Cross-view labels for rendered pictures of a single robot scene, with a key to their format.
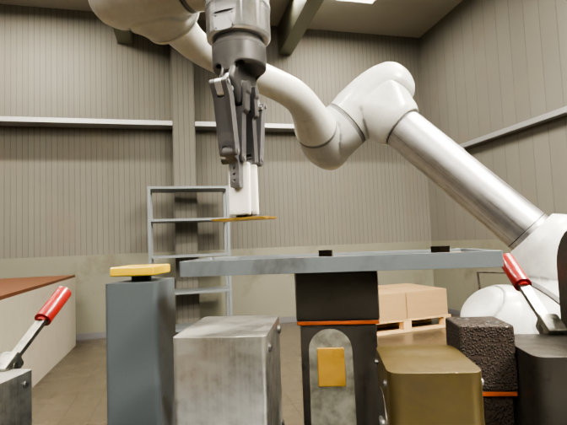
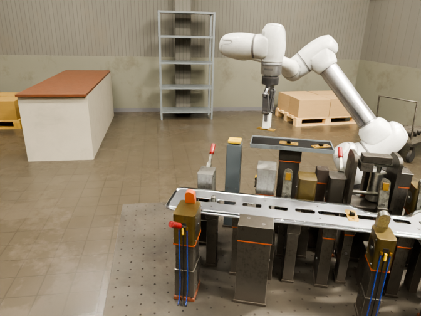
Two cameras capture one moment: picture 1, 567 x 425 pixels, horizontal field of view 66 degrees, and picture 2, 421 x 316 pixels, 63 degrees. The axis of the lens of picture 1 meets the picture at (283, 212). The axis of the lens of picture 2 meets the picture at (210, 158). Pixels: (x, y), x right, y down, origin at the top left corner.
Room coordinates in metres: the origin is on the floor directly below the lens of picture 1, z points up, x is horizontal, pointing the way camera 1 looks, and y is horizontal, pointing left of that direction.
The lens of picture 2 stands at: (-0.97, 0.18, 1.65)
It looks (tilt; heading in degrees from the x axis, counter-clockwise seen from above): 21 degrees down; 5
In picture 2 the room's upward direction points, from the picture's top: 1 degrees clockwise
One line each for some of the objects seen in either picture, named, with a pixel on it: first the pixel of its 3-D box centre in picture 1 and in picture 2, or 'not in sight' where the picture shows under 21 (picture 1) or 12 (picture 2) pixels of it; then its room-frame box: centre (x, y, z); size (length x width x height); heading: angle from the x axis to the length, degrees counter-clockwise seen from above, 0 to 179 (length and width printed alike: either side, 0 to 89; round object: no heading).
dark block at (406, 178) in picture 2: not in sight; (393, 215); (0.41, -0.51, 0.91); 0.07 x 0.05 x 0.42; 175
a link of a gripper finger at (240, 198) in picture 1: (240, 189); (265, 121); (0.58, 0.06, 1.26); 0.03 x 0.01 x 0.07; 69
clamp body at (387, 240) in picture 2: not in sight; (374, 279); (0.02, -0.30, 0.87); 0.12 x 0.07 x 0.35; 175
